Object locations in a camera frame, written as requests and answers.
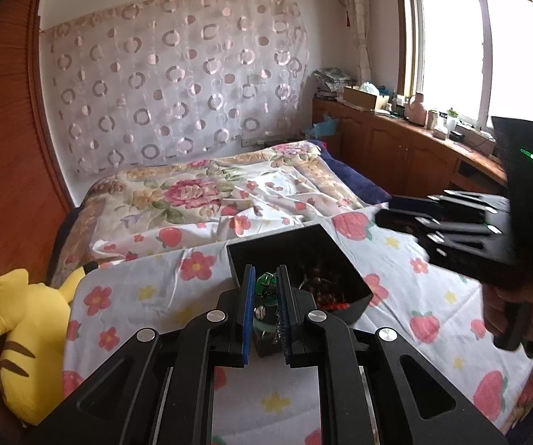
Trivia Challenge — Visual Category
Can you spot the wood-framed window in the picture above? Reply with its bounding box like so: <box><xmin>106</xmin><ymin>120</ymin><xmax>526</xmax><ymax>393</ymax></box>
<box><xmin>400</xmin><ymin>0</ymin><xmax>533</xmax><ymax>168</ymax></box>

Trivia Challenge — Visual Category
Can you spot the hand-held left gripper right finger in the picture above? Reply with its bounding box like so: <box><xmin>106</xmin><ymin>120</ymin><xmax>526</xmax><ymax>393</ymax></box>
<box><xmin>276</xmin><ymin>264</ymin><xmax>509</xmax><ymax>445</ymax></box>

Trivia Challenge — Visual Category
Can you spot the floral rose blanket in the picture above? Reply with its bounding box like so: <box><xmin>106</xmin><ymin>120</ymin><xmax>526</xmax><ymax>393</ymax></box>
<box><xmin>46</xmin><ymin>141</ymin><xmax>366</xmax><ymax>280</ymax></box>

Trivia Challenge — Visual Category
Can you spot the cardboard tissue box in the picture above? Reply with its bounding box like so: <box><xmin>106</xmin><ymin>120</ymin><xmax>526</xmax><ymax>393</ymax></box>
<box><xmin>343</xmin><ymin>81</ymin><xmax>390</xmax><ymax>111</ymax></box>

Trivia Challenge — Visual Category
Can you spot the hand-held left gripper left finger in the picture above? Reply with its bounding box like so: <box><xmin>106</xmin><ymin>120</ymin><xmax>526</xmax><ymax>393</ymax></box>
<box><xmin>27</xmin><ymin>264</ymin><xmax>255</xmax><ymax>445</ymax></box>

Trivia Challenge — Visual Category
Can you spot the strawberry print bed sheet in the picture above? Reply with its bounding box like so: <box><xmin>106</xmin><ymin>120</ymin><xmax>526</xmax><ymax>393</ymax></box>
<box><xmin>62</xmin><ymin>208</ymin><xmax>533</xmax><ymax>445</ymax></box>

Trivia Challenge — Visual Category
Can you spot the pink kettle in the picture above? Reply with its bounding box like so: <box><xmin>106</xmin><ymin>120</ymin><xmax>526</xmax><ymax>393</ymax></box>
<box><xmin>406</xmin><ymin>92</ymin><xmax>428</xmax><ymax>125</ymax></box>

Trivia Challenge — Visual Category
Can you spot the dark blue blanket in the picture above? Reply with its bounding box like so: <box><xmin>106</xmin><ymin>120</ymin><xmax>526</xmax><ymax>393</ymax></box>
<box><xmin>320</xmin><ymin>148</ymin><xmax>393</xmax><ymax>205</ymax></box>

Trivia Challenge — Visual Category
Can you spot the person's right hand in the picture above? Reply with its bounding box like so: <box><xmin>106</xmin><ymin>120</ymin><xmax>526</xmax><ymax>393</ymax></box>
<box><xmin>482</xmin><ymin>283</ymin><xmax>533</xmax><ymax>360</ymax></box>

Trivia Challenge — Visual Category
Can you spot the pile of bead bracelets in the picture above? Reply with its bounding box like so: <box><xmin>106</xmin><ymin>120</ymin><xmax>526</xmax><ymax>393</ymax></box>
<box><xmin>298</xmin><ymin>263</ymin><xmax>342</xmax><ymax>298</ymax></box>

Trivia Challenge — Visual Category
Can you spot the green bead bracelet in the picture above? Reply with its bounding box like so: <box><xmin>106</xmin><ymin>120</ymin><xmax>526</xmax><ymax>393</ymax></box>
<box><xmin>253</xmin><ymin>272</ymin><xmax>282</xmax><ymax>357</ymax></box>

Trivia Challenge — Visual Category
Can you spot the circle-patterned sheer curtain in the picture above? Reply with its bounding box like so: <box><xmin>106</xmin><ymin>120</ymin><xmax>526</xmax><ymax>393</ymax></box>
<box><xmin>39</xmin><ymin>0</ymin><xmax>310</xmax><ymax>178</ymax></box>

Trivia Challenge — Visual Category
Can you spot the black box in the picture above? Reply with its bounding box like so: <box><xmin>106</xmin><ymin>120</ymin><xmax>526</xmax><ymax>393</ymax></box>
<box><xmin>226</xmin><ymin>223</ymin><xmax>373</xmax><ymax>326</ymax></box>

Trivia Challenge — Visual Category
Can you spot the wooden sideboard cabinet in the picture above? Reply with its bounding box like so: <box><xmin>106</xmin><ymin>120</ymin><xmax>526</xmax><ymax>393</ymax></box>
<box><xmin>312</xmin><ymin>97</ymin><xmax>514</xmax><ymax>201</ymax></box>

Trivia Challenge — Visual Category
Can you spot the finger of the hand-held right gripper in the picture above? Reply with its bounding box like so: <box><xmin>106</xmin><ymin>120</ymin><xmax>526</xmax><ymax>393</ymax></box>
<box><xmin>375</xmin><ymin>210</ymin><xmax>511</xmax><ymax>266</ymax></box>
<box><xmin>389</xmin><ymin>189</ymin><xmax>511</xmax><ymax>224</ymax></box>

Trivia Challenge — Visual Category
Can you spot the beige floral window curtain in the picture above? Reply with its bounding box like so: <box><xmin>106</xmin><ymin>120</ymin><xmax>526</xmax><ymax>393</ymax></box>
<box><xmin>336</xmin><ymin>0</ymin><xmax>373</xmax><ymax>85</ymax></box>

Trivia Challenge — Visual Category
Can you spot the pile of folded cloths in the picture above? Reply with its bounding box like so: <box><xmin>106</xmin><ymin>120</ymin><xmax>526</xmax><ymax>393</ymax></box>
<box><xmin>312</xmin><ymin>68</ymin><xmax>356</xmax><ymax>99</ymax></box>

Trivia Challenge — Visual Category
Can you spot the yellow plush toy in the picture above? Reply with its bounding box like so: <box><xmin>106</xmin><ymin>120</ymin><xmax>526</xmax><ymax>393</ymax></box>
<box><xmin>0</xmin><ymin>262</ymin><xmax>99</xmax><ymax>426</ymax></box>

